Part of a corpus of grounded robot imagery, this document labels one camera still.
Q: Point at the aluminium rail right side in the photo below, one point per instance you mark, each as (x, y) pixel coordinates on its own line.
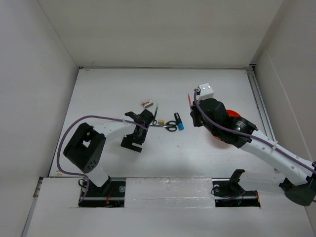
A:
(263, 114)

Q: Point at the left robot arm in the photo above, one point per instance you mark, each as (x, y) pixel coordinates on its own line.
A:
(85, 147)

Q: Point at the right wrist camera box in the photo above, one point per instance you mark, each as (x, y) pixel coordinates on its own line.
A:
(204, 91)

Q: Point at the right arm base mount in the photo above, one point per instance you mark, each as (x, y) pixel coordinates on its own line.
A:
(228, 193)

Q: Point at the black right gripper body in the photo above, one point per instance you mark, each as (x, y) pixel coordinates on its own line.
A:
(198, 119)

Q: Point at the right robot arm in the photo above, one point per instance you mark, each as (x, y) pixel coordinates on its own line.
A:
(296, 177)

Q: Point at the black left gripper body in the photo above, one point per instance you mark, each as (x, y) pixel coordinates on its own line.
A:
(136, 138)

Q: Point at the orange round pen holder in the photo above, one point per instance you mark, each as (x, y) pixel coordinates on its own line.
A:
(228, 123)

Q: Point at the tan eraser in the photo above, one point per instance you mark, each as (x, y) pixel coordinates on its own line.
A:
(161, 122)

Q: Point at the blue and black highlighter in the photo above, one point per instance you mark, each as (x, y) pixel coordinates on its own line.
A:
(178, 121)

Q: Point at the black handled scissors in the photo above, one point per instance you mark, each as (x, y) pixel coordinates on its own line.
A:
(169, 125)

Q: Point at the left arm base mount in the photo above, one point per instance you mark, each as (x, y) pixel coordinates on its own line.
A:
(113, 197)

